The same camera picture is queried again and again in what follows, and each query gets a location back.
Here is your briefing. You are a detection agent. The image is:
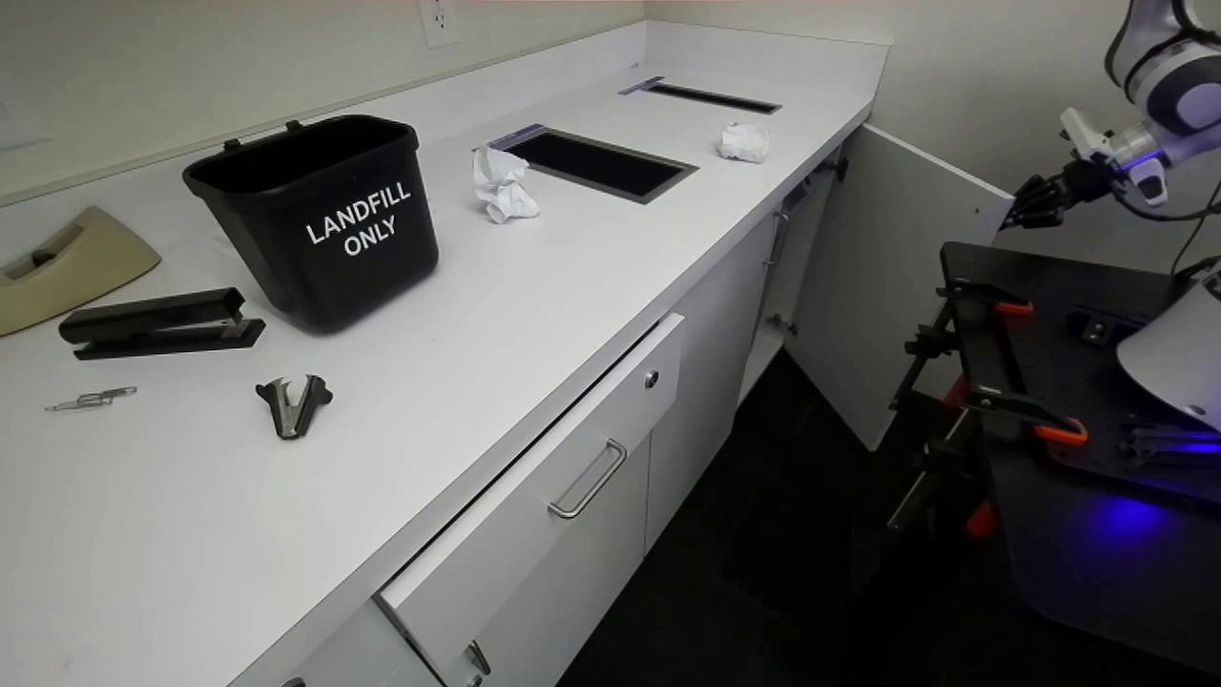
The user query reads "black stapler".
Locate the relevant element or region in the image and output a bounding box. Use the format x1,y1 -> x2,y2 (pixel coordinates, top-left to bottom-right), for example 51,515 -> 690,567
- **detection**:
54,282 -> 271,368

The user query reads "white curved sheet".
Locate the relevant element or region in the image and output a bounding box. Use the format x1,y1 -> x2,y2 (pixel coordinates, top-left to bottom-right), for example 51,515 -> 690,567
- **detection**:
1113,275 -> 1221,435

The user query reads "white wall outlet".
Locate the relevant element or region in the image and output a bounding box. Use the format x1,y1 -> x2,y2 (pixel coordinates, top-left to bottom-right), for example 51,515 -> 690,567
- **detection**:
416,0 -> 463,48

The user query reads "small metal staple strip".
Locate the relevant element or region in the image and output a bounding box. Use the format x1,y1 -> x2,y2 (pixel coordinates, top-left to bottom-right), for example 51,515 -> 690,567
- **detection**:
40,383 -> 141,416

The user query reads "orange handled black clamp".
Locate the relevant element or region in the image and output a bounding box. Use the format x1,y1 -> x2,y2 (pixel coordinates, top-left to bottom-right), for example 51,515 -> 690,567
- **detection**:
886,435 -> 1003,544
899,279 -> 1043,371
970,378 -> 1096,453

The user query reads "light gray drawer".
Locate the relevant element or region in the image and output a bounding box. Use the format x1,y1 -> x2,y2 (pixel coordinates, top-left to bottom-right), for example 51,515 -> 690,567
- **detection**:
375,310 -> 690,687

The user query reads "light gray cabinet door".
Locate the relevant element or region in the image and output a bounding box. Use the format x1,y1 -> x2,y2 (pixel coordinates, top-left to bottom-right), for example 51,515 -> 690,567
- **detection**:
791,123 -> 1017,458
468,431 -> 655,687
643,205 -> 781,548

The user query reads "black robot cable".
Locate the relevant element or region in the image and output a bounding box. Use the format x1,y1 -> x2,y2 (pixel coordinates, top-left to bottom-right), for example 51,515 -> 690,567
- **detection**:
1111,168 -> 1221,279

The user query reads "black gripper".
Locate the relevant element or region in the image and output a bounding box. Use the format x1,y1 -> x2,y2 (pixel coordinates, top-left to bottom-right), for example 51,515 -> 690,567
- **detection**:
1001,148 -> 1133,238

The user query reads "metal drawer handle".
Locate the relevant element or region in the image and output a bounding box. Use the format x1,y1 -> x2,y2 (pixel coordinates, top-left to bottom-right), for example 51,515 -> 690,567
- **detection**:
545,440 -> 632,528

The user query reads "small crumpled white paper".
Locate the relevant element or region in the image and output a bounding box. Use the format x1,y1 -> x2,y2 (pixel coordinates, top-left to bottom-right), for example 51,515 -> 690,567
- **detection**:
710,117 -> 773,168

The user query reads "black robot table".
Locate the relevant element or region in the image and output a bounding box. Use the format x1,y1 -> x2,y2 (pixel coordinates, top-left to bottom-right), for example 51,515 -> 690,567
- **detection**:
933,238 -> 1221,678

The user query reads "small dark metal hook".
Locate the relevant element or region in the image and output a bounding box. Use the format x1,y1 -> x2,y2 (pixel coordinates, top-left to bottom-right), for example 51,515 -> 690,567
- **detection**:
456,637 -> 498,687

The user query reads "black landfill only bin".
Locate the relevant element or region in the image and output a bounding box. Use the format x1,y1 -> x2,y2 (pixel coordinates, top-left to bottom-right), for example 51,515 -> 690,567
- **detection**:
179,111 -> 442,338

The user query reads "large crumpled white paper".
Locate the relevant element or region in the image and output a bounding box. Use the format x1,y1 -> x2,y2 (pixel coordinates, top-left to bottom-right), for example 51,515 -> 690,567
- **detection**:
464,141 -> 545,230

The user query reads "black binder clip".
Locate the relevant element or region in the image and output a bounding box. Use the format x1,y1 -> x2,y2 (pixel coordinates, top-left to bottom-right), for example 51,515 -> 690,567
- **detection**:
252,371 -> 341,445

